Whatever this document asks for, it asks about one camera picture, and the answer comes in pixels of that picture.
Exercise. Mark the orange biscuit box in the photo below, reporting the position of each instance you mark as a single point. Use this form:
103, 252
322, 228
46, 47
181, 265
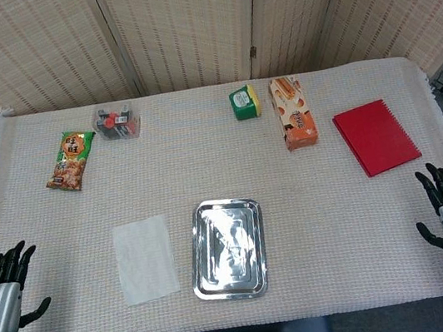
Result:
296, 116

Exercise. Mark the beige woven folding screen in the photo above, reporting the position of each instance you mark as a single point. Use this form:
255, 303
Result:
182, 24

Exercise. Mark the clear plastic box of batteries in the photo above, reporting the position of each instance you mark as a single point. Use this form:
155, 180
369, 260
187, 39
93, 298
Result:
117, 122

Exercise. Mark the green and yellow box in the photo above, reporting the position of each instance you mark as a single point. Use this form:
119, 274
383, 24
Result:
243, 103

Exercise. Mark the red spiral notebook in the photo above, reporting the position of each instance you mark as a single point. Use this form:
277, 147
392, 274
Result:
377, 137

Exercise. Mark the white paper sheet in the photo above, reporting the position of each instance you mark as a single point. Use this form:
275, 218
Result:
146, 262

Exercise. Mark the white woven tablecloth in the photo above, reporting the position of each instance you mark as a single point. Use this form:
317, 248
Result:
212, 163

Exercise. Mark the shiny metal tray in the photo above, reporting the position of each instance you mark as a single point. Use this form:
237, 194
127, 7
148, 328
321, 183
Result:
226, 249

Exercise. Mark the green and orange snack bag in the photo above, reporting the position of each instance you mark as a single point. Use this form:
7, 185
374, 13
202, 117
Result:
70, 162

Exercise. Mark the brass screen hinge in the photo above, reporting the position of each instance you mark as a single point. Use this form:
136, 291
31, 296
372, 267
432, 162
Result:
253, 52

